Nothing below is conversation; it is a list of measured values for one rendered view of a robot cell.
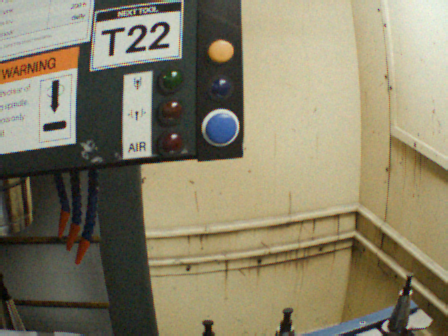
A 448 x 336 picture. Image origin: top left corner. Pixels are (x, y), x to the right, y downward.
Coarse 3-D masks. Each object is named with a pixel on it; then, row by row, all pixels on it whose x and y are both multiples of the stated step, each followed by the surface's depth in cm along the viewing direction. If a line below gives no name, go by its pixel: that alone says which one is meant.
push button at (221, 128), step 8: (208, 120) 76; (216, 120) 76; (224, 120) 76; (232, 120) 76; (208, 128) 76; (216, 128) 76; (224, 128) 76; (232, 128) 76; (208, 136) 76; (216, 136) 76; (224, 136) 76; (232, 136) 77
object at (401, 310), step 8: (400, 296) 102; (408, 296) 101; (400, 304) 102; (408, 304) 102; (392, 312) 103; (400, 312) 102; (408, 312) 102; (392, 320) 103; (400, 320) 102; (408, 320) 103; (392, 328) 102; (400, 328) 102
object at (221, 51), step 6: (216, 42) 74; (222, 42) 74; (228, 42) 74; (210, 48) 74; (216, 48) 74; (222, 48) 74; (228, 48) 74; (210, 54) 74; (216, 54) 74; (222, 54) 74; (228, 54) 74; (216, 60) 74; (222, 60) 74
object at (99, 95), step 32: (96, 0) 69; (128, 0) 70; (160, 0) 71; (192, 0) 72; (192, 32) 73; (160, 64) 73; (192, 64) 74; (96, 96) 72; (160, 96) 74; (192, 96) 75; (96, 128) 73; (160, 128) 75; (192, 128) 76; (0, 160) 70; (32, 160) 72; (64, 160) 73; (96, 160) 74; (128, 160) 75; (160, 160) 77
